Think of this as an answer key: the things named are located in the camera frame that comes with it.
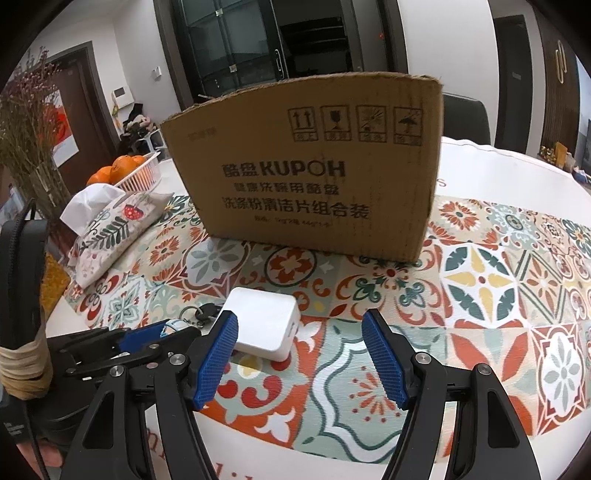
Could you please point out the dried purple flowers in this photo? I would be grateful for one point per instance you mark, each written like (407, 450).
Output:
(29, 118)

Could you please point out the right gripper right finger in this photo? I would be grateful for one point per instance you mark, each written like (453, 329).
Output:
(488, 442)

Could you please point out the dark dining chair right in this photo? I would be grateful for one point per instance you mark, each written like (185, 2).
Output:
(466, 119)

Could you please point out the brown cardboard box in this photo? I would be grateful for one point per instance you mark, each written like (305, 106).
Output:
(344, 163)

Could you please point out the patterned table runner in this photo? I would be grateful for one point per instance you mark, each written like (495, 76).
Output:
(497, 286)

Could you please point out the white shoe rack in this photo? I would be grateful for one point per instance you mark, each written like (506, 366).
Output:
(152, 142)

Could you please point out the red wall calendar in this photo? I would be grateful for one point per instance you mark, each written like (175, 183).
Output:
(65, 146)

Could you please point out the white fruit basket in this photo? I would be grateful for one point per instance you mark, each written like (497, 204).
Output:
(144, 178)

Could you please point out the white tissue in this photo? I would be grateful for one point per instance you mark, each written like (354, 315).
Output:
(85, 205)

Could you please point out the glass vase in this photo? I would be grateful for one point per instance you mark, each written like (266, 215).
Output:
(46, 186)

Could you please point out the floral fabric tissue cover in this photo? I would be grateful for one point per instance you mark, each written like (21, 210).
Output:
(112, 231)

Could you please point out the black glass sliding door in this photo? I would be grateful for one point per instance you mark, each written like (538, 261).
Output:
(228, 45)

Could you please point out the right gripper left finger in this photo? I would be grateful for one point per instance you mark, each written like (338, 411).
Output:
(111, 441)

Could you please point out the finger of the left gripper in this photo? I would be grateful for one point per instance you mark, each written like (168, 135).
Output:
(149, 353)
(102, 341)

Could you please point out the orange fruit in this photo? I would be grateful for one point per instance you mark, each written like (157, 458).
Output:
(103, 175)
(123, 166)

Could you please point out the white power adapter cube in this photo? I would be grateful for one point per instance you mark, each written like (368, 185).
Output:
(267, 322)

